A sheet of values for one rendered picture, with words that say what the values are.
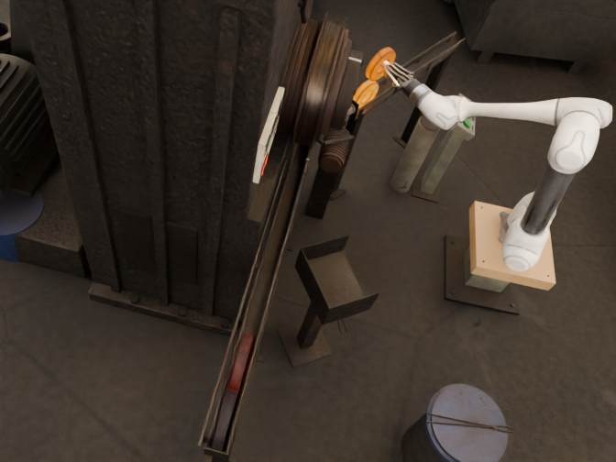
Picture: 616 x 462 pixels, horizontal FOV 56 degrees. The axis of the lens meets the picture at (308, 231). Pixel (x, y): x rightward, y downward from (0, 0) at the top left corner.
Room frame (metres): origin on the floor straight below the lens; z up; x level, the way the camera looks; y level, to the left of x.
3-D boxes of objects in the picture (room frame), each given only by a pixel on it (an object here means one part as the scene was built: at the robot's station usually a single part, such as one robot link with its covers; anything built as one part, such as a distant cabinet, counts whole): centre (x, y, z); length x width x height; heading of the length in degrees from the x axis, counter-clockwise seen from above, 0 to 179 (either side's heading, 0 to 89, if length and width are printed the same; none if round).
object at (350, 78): (1.61, 0.02, 1.11); 0.28 x 0.06 x 0.28; 3
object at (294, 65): (1.60, 0.20, 1.11); 0.47 x 0.10 x 0.47; 3
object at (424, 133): (2.27, -0.42, 0.26); 0.12 x 0.12 x 0.52
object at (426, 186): (2.32, -0.58, 0.31); 0.24 x 0.16 x 0.62; 3
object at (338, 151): (1.94, 0.00, 0.27); 0.22 x 0.13 x 0.53; 3
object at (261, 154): (1.26, 0.21, 1.15); 0.26 x 0.02 x 0.18; 3
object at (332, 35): (1.60, 0.12, 1.11); 0.47 x 0.06 x 0.47; 3
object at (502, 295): (1.83, -0.95, 0.16); 0.40 x 0.40 x 0.31; 6
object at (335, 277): (1.13, -0.15, 0.36); 0.26 x 0.20 x 0.72; 38
